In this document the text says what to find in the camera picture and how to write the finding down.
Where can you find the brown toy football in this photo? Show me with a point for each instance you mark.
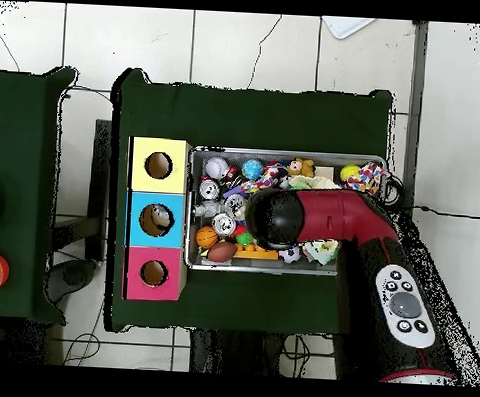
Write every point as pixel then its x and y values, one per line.
pixel 221 251

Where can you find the brown plush monkey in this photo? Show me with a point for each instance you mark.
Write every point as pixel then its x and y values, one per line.
pixel 301 167

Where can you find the black floor stand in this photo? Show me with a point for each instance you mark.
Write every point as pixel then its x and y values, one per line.
pixel 101 179

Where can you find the white baseball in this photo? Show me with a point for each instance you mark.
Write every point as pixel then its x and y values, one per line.
pixel 216 167

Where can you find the dark green table cloth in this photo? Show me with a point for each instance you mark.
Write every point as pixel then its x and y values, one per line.
pixel 248 119

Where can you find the colourful dotted cloth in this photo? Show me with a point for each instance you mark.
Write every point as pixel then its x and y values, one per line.
pixel 369 179

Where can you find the small green covered table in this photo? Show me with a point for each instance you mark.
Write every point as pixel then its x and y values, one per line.
pixel 23 135

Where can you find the silver mesh bin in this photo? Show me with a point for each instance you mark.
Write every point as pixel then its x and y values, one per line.
pixel 256 264

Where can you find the orange toy basketball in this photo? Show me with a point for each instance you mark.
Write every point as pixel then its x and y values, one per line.
pixel 206 237

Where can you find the wooden box with three holes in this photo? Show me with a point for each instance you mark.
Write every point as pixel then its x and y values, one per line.
pixel 177 175

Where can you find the white tray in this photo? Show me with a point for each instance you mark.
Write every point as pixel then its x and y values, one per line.
pixel 345 25

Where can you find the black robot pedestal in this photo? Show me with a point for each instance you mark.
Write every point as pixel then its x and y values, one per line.
pixel 232 354

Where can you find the cream knitted cloth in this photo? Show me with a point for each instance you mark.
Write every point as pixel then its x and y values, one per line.
pixel 321 251

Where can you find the yellow ball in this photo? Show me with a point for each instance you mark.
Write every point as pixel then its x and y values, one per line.
pixel 350 173

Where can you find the black white soccer ball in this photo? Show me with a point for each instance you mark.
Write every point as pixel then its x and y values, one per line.
pixel 289 254

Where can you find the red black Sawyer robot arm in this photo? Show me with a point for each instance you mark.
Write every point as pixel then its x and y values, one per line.
pixel 335 215

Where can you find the blue globe ball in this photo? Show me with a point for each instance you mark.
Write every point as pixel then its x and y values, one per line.
pixel 252 169

